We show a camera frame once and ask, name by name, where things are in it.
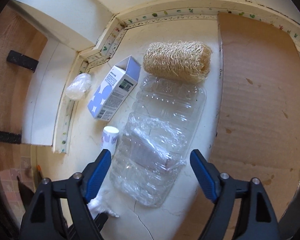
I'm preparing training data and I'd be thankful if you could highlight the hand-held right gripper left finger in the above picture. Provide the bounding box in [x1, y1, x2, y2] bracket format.
[19, 149, 112, 240]

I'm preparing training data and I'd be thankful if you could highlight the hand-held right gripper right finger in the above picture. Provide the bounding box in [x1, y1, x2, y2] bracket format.
[189, 149, 282, 240]

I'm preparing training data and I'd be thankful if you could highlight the blue white carton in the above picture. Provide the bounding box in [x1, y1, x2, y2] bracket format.
[87, 56, 142, 122]

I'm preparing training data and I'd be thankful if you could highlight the white tissue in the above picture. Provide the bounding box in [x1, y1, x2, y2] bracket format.
[87, 197, 120, 218]

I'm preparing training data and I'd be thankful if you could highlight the cutting board rack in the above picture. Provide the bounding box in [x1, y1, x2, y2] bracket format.
[0, 39, 78, 147]

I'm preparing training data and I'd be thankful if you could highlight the crumpled clear plastic bag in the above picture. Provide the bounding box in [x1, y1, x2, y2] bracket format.
[66, 73, 92, 100]

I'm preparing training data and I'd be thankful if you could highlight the wooden cutting board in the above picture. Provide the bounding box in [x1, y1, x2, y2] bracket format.
[0, 6, 49, 174]

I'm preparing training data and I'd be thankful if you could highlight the small white purple bottle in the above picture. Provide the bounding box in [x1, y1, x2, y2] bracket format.
[101, 126, 120, 153]

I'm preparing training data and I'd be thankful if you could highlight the beige loofah sponge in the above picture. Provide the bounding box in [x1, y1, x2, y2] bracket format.
[142, 41, 212, 84]

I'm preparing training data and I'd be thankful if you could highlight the brown cardboard sheet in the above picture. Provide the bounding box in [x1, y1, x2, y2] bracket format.
[207, 12, 300, 230]

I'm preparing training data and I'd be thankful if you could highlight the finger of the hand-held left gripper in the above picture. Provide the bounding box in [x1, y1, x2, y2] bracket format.
[94, 212, 109, 232]

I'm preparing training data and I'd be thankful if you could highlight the clear plastic bottle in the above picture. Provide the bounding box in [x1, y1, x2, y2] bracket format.
[109, 76, 207, 208]

